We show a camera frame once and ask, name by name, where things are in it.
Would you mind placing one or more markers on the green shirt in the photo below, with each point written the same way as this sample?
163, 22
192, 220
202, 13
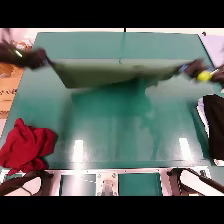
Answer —
100, 73

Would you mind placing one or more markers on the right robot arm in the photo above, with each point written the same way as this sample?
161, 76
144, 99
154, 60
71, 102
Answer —
196, 68

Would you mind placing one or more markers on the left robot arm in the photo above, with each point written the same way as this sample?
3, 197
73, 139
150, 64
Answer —
31, 58

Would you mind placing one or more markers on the red garment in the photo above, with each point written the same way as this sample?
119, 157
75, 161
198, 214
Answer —
26, 146

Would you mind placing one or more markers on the black garment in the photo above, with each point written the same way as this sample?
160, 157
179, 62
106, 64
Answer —
216, 123

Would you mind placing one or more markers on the silver frame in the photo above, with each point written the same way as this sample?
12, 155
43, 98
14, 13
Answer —
107, 186

